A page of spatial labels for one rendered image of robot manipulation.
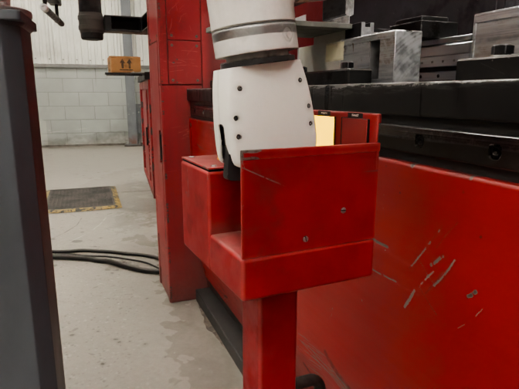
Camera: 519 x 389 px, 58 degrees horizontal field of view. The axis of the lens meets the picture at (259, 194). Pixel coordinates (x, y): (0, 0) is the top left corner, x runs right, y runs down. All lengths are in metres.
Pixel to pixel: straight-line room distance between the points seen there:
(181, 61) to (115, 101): 6.34
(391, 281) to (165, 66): 1.34
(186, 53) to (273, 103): 1.42
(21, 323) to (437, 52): 1.07
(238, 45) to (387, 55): 0.50
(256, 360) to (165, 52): 1.42
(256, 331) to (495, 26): 0.51
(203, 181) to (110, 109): 7.66
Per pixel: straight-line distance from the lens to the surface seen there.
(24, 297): 1.04
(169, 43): 1.86
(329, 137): 0.57
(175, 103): 1.85
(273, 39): 0.45
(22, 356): 1.10
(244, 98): 0.46
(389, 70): 0.91
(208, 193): 0.52
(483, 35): 0.76
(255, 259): 0.46
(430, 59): 1.23
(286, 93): 0.47
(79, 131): 8.22
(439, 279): 0.65
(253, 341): 0.60
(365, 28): 1.03
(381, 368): 0.81
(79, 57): 8.19
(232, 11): 0.46
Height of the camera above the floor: 0.86
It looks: 12 degrees down
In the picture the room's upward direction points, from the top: straight up
